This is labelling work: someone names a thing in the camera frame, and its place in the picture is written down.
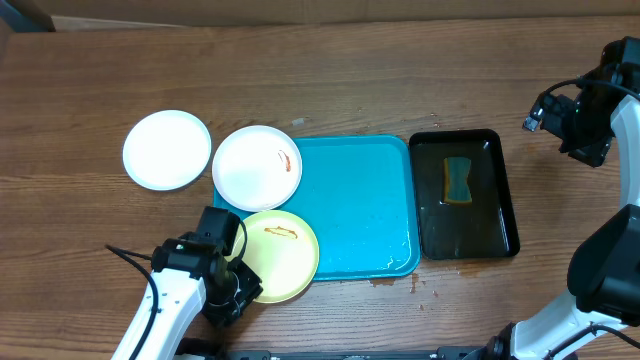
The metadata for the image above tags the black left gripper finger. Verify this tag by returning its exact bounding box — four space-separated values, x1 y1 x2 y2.
235 261 263 308
202 302 242 328

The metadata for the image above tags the white plate with red stain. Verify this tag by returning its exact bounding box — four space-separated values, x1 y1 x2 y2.
212 125 303 212

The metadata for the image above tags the green and yellow sponge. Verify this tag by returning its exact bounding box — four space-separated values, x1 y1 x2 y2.
443 157 472 205

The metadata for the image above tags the white plate with sauce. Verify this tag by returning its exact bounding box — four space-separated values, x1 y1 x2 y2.
122 110 212 191

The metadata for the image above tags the yellow plate with sauce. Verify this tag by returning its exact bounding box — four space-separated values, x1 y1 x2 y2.
228 210 320 304

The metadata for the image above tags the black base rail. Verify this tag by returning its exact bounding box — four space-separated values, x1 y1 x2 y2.
172 338 486 360

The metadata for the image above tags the teal plastic tray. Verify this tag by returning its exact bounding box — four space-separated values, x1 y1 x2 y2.
210 134 422 282

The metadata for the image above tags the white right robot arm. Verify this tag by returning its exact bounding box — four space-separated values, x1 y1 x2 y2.
468 69 639 359

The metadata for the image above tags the black water tray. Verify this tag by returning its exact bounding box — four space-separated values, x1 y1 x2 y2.
409 129 520 260

